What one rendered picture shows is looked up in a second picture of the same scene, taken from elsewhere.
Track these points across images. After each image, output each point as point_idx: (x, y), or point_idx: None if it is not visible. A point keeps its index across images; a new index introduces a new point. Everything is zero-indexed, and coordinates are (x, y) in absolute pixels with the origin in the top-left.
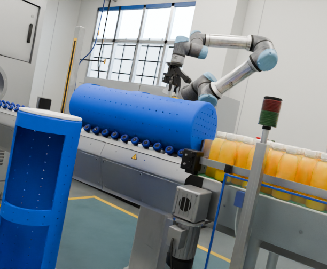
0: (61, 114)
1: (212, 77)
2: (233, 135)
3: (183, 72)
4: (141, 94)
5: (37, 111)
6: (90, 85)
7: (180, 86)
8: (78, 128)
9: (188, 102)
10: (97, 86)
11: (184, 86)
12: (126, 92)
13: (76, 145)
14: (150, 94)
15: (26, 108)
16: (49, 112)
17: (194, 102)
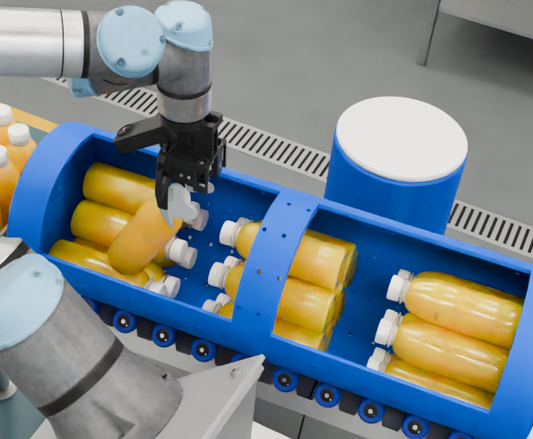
0: (387, 141)
1: (3, 276)
2: None
3: (151, 120)
4: (273, 184)
5: (390, 98)
6: (529, 266)
7: (155, 185)
8: (332, 149)
9: (110, 132)
10: (488, 254)
11: (161, 378)
12: (334, 204)
13: (328, 179)
14: (262, 221)
15: (446, 125)
16: (394, 123)
17: (93, 130)
